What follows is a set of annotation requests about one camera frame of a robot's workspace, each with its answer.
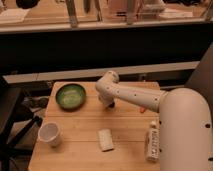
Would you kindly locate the green bowl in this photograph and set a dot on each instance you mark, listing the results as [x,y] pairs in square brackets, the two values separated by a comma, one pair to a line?
[71,96]

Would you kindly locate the white labelled bottle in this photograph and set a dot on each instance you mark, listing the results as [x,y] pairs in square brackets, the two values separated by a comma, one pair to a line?
[152,143]

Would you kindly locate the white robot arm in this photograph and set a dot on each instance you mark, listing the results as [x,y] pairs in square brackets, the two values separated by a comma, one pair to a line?
[185,122]

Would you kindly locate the black eraser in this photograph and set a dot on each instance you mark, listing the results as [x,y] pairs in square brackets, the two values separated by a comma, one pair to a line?
[111,105]

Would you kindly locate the white paper cup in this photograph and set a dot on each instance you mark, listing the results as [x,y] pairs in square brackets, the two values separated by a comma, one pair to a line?
[49,133]

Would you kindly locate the black office chair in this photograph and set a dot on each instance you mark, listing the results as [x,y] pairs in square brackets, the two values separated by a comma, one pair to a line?
[11,111]

